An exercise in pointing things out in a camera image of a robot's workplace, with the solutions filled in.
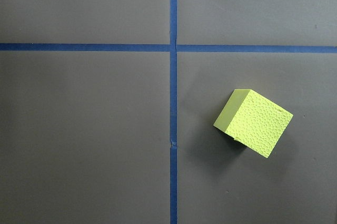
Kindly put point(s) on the yellow foam block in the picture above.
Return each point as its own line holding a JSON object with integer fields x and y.
{"x": 253, "y": 120}

